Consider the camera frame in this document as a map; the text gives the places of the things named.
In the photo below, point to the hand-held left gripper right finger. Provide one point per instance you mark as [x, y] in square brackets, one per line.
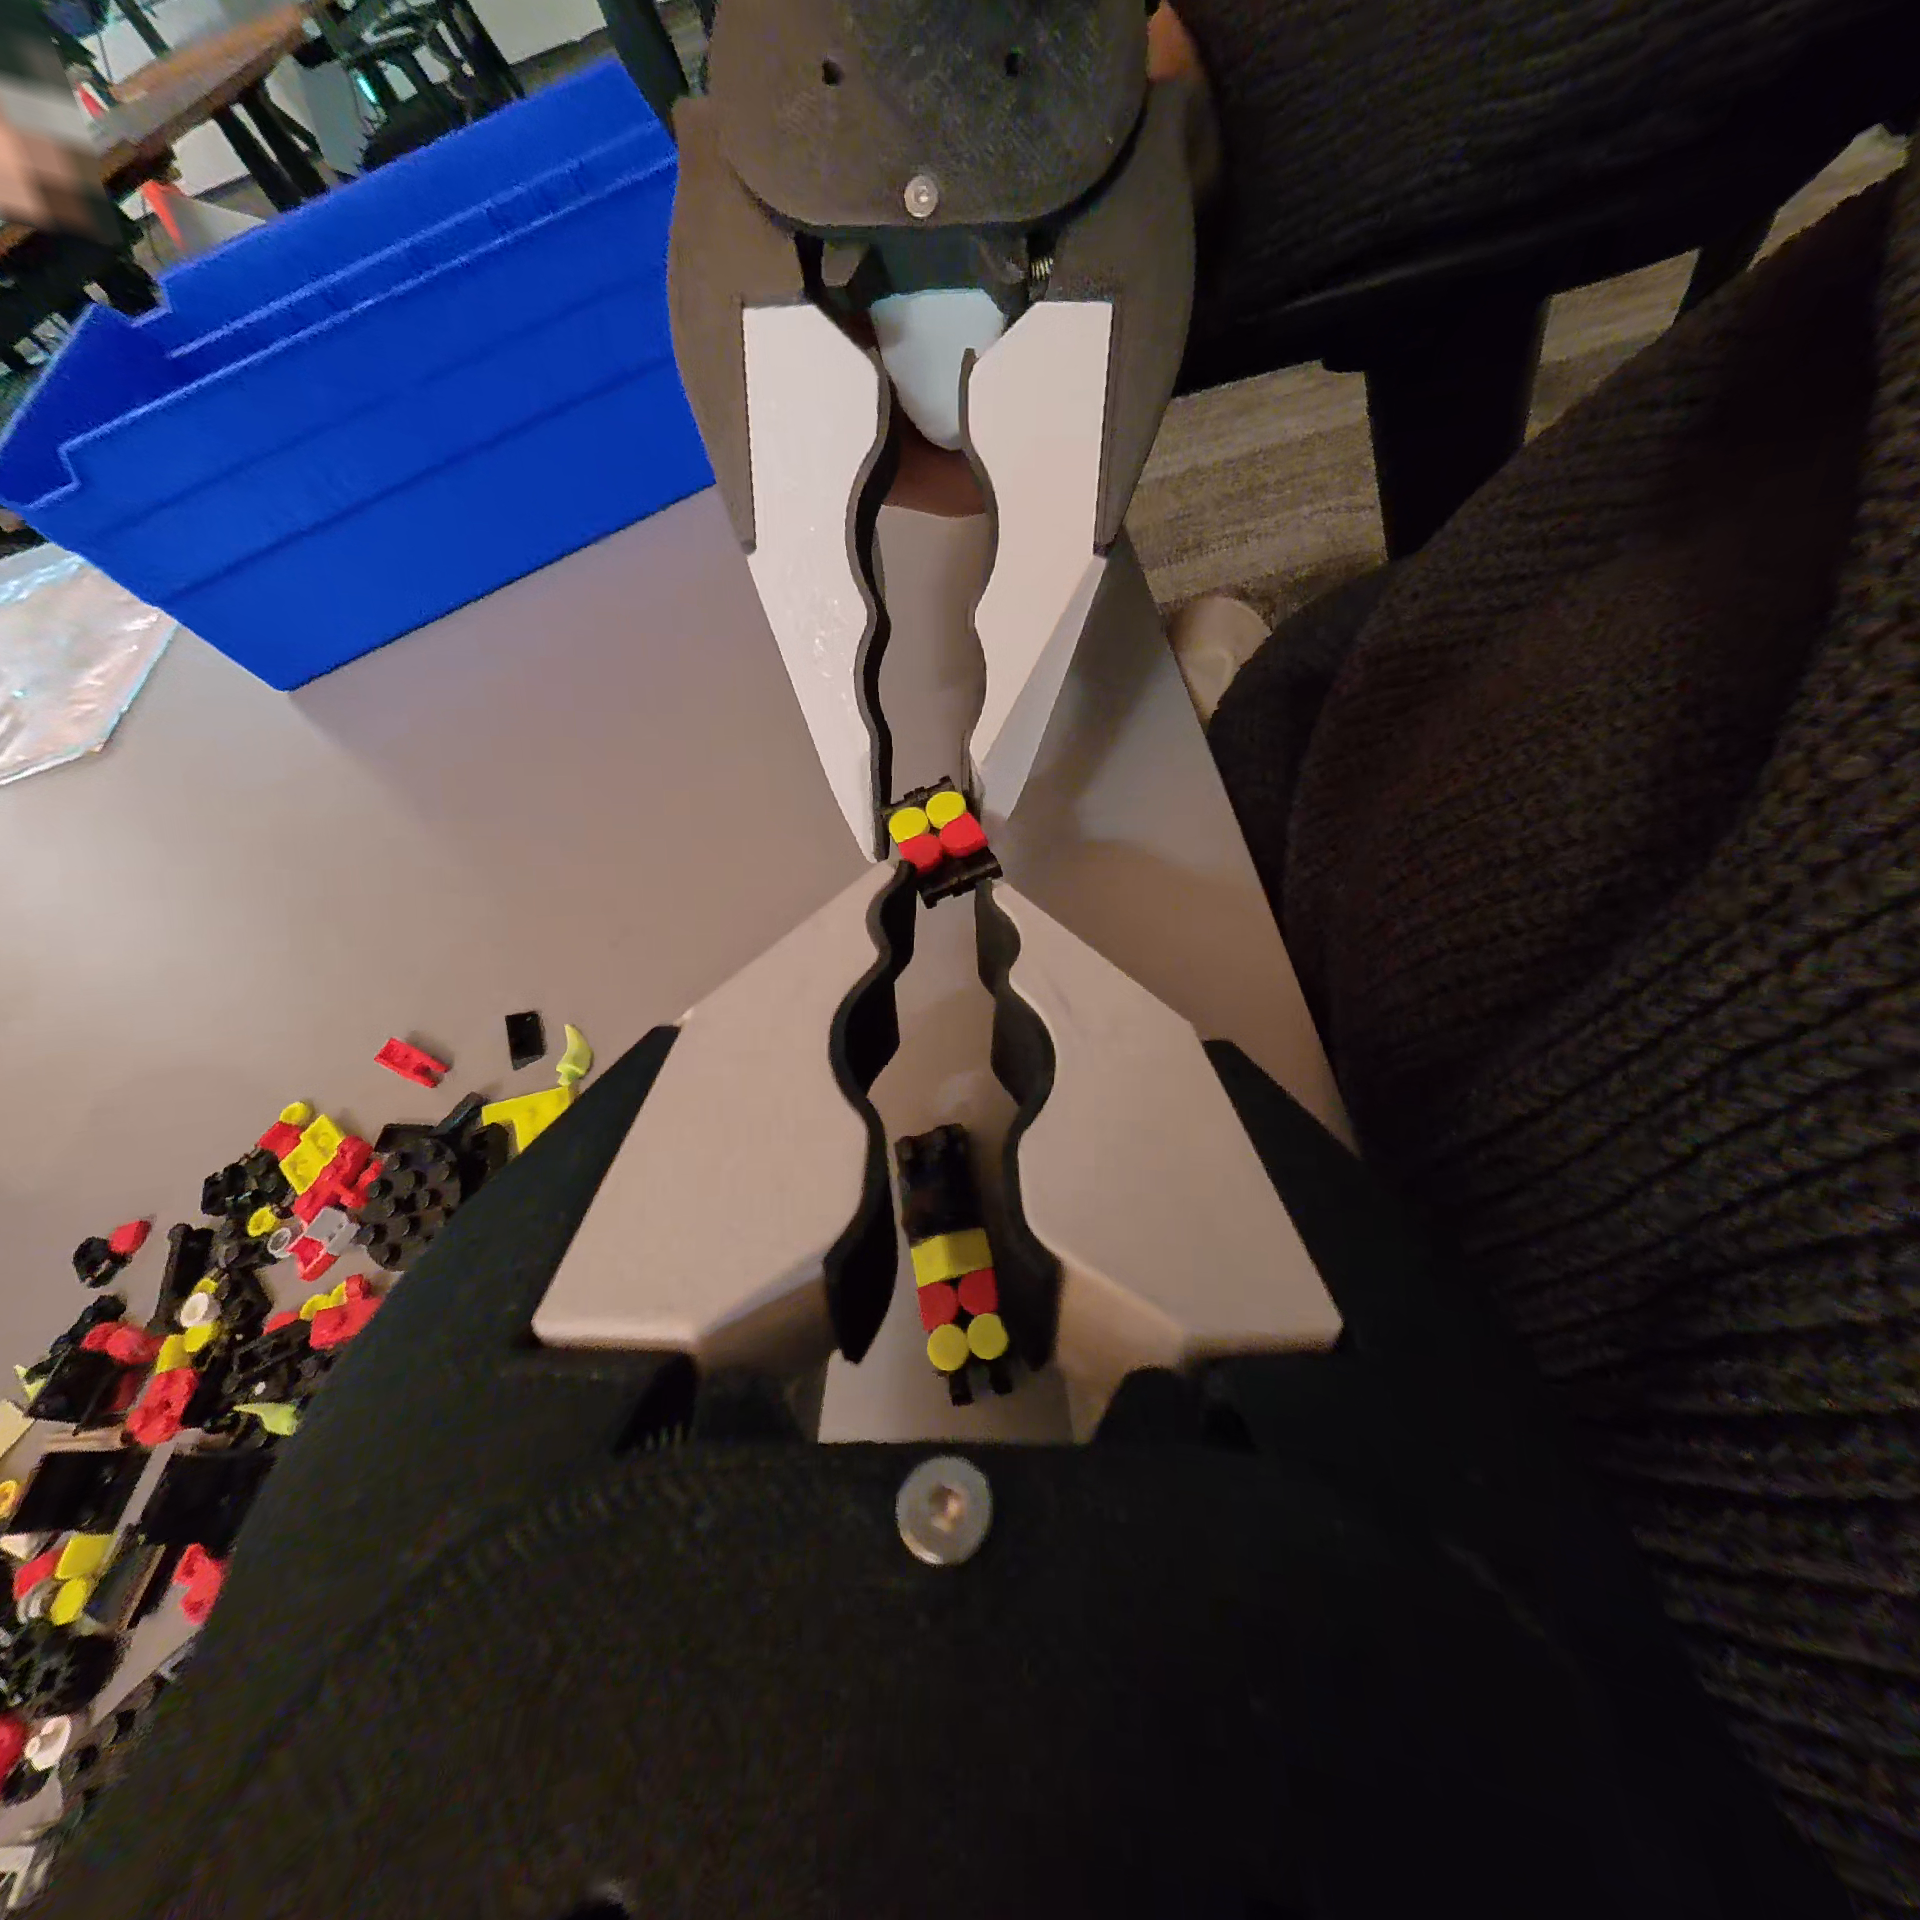
[1170, 1185]

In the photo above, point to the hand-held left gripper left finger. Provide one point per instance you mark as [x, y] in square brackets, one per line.
[721, 1171]

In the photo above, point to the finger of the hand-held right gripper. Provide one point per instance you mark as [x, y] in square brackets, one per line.
[802, 495]
[1050, 464]

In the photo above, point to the pile of lego pieces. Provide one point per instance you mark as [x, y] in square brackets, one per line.
[404, 1201]

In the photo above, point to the short black lego assembly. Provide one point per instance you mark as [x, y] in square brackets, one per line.
[943, 848]

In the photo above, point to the person's right forearm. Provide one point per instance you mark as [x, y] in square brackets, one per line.
[1425, 150]

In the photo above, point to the long black lego assembly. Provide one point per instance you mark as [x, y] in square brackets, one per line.
[944, 1201]

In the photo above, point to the person's beige shoe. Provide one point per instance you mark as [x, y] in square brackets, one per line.
[1214, 645]

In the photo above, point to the blue plastic bin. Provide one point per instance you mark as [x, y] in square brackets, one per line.
[375, 450]

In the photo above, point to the person's dark knit sweater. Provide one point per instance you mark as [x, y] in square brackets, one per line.
[1650, 1050]

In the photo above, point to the wooden desk black legs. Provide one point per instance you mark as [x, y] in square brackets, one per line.
[211, 68]

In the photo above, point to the clear plastic bag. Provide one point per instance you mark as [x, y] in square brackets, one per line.
[75, 661]

